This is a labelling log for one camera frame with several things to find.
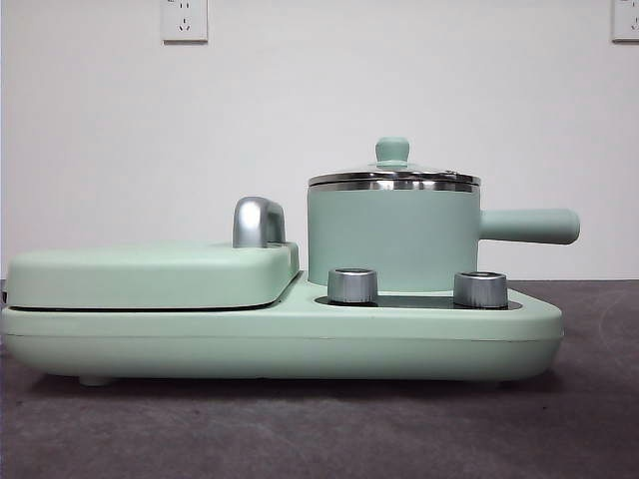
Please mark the glass lid with green knob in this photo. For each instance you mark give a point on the glass lid with green knob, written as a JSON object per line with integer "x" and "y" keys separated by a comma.
{"x": 393, "y": 149}

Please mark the silver control knob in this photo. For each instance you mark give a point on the silver control knob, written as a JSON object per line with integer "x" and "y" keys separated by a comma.
{"x": 352, "y": 287}
{"x": 480, "y": 289}

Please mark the green breakfast machine base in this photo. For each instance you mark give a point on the green breakfast machine base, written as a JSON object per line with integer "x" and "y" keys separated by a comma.
{"x": 299, "y": 349}

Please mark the black control panel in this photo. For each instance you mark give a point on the black control panel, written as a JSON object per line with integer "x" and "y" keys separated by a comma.
{"x": 414, "y": 301}

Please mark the green griddle cover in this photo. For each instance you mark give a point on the green griddle cover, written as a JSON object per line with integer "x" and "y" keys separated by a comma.
{"x": 150, "y": 279}

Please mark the white wall outlet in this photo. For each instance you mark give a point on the white wall outlet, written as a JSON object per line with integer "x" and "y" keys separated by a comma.
{"x": 626, "y": 20}
{"x": 184, "y": 20}

